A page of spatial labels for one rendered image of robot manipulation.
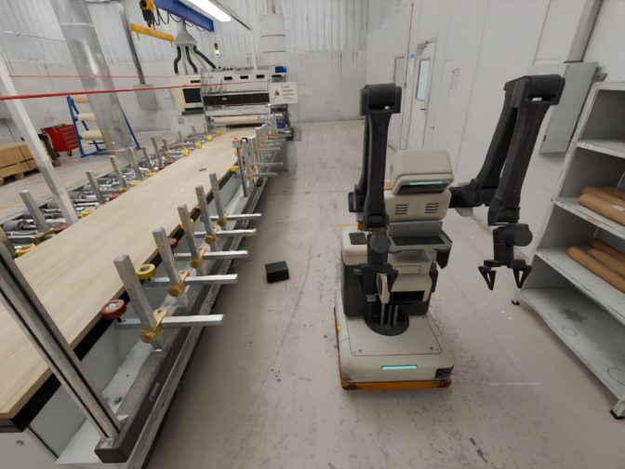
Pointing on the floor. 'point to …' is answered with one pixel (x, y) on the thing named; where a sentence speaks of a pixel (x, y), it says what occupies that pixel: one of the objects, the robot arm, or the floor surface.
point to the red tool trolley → (62, 138)
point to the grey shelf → (611, 134)
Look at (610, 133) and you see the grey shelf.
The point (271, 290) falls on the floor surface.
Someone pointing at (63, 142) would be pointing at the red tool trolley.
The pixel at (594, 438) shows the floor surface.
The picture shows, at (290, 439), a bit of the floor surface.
